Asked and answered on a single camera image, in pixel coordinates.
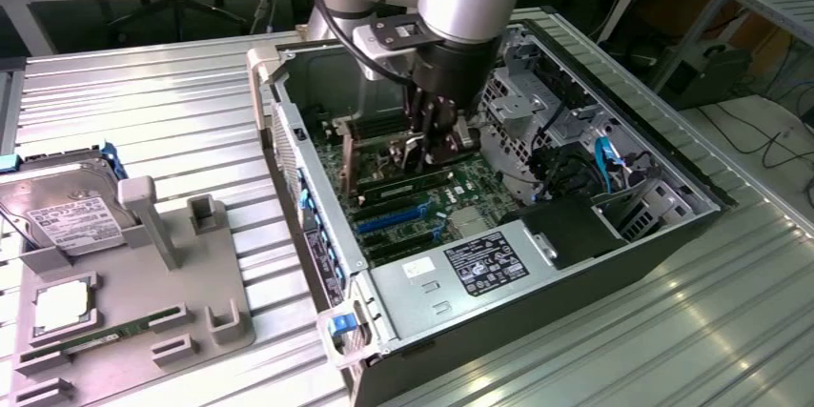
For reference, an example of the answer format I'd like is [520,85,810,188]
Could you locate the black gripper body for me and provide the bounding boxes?
[411,37,503,111]

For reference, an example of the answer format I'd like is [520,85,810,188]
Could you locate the green graphics card with fan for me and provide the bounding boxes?
[339,123,479,201]

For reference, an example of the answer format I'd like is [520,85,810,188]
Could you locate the grey metal drive cage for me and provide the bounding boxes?
[475,68,567,203]

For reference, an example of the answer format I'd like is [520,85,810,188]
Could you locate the green motherboard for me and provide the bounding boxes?
[311,106,530,268]

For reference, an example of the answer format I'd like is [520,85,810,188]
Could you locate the silver chipset heat sink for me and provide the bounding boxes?
[447,209,495,236]

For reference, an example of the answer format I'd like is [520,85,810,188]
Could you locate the blue expansion slot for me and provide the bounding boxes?
[354,204,428,236]

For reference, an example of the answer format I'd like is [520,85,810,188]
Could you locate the black expansion slot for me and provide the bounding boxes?
[362,228,442,263]

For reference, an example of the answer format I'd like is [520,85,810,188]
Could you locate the black plastic shroud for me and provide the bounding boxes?
[499,196,629,271]

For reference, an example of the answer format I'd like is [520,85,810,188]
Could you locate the grey power supply unit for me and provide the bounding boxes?
[366,229,561,342]

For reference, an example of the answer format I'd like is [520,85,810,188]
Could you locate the metal disk bay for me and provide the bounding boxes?
[590,177,719,244]

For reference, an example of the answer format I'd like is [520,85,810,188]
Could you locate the black box device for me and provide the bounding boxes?
[661,42,755,111]

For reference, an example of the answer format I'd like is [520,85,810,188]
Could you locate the black stand legs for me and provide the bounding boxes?
[104,0,250,31]

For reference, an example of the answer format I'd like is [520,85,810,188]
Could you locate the blue case latch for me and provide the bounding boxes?
[326,314,358,335]

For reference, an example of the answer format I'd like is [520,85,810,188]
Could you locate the blue disk carrier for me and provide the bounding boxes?
[0,139,132,189]

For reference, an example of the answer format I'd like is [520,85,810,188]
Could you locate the black and grey PC case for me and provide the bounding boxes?
[244,6,739,407]

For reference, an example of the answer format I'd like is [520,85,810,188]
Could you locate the metal slat shelf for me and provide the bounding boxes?
[690,0,814,93]

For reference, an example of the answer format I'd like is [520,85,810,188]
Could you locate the grey parts rack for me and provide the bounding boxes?
[9,175,258,407]

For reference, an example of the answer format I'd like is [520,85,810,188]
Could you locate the silver hard disk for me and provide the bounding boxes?
[0,158,125,258]

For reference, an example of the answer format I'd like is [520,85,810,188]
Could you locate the green RAM stick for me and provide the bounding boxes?
[21,306,179,363]

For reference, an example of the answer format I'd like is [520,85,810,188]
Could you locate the silver CPU chip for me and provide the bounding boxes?
[35,282,91,332]

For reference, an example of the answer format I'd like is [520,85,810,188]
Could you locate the black wire bundle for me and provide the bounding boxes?
[527,147,599,198]

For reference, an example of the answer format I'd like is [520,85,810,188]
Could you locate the blue disk wire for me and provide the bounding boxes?
[594,134,622,196]

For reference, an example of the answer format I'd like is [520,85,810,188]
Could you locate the grey metal frame post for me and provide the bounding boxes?
[0,56,28,158]

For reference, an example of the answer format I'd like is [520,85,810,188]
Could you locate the thin black wire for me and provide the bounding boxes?
[0,204,37,249]

